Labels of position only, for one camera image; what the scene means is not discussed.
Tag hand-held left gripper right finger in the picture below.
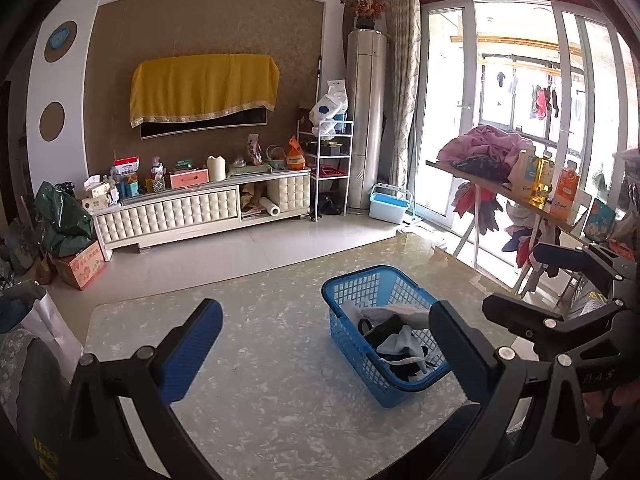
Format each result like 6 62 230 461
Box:
428 300 608 480

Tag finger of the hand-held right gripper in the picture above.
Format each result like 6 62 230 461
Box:
532 242 633 301
482 294 640 386

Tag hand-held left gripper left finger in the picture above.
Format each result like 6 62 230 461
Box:
30 298 224 480

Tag light blue cloth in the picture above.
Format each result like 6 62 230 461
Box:
376 325 430 376

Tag grey white cloth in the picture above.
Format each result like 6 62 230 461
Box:
357 304 432 331

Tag black soft cloth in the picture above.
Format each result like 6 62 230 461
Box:
357 312 443 386

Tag blue plastic basket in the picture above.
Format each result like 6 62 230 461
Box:
321 265 468 409

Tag colourful hanging clothes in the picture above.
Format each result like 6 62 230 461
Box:
450 180 566 281

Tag blue printed box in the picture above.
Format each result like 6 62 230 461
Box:
582 199 617 243

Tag orange carton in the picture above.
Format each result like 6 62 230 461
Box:
552 166 581 221

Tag yellow oil bottle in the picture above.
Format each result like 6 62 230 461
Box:
530 150 556 208

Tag wooden folding table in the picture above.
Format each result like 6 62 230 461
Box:
425 159 591 296

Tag cream packet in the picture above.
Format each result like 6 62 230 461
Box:
510 146 538 196

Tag dark patterned cloth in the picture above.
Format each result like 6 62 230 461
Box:
450 155 511 183

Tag pink purple cloth pile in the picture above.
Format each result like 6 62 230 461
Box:
438 125 536 171

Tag white tufted TV cabinet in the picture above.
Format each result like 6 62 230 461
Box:
92 167 313 256

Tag pink cardboard box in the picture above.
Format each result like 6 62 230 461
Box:
50 240 107 291

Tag white paper bag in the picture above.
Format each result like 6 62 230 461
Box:
20 290 83 376

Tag laundry on outdoor line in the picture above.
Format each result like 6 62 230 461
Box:
495 70 561 121

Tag blue and white plastic box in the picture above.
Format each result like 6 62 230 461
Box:
369 183 413 225

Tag green bag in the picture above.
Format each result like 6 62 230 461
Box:
34 181 96 256

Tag tissue box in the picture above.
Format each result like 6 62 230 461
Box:
82 175 112 198

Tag red and white package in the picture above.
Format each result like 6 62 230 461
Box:
114 156 141 183

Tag orange bag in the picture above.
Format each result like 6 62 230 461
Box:
286 136 306 171

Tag black television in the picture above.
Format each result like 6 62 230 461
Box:
139 105 268 140

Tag white metal shelf rack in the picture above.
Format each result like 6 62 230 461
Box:
297 119 355 222

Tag patterned curtain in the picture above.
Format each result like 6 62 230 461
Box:
382 0 423 191

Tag standing air conditioner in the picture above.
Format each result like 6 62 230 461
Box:
346 29 390 211

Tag yellow cloth cover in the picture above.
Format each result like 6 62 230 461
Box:
130 53 281 128

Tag white plastic bag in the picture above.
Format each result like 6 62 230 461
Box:
310 79 349 141

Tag vase with dried flowers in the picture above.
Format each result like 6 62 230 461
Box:
340 0 388 31

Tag mop handle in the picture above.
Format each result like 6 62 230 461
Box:
312 55 323 221

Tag round brown wall disc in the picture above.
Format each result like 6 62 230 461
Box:
39 101 67 142

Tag round blue wall clock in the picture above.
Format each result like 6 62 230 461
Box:
44 21 78 63

